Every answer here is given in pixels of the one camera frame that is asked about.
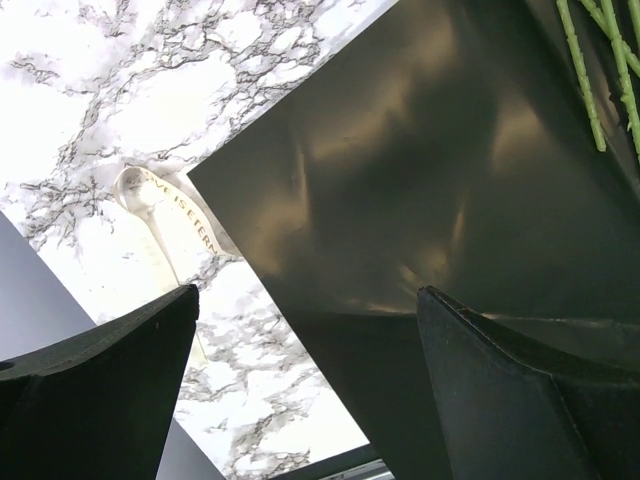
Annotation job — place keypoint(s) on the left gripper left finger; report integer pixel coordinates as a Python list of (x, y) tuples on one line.
[(99, 404)]

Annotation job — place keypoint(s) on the black wrapping paper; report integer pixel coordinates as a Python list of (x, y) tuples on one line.
[(446, 146)]

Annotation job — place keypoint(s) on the cream ribbon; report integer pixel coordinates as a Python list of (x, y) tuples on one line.
[(174, 233)]

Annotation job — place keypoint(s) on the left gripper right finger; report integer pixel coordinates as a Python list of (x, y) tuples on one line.
[(532, 398)]

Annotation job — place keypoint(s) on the pink flower bouquet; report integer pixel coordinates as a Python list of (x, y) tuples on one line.
[(606, 66)]

